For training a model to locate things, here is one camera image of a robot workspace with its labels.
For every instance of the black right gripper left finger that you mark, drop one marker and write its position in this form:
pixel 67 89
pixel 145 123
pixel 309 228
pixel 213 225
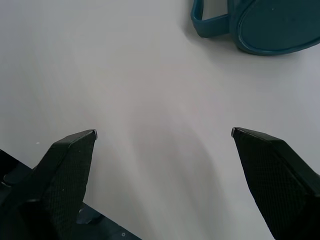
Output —
pixel 62 175

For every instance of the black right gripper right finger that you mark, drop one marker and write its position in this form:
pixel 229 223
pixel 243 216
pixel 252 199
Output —
pixel 275 180

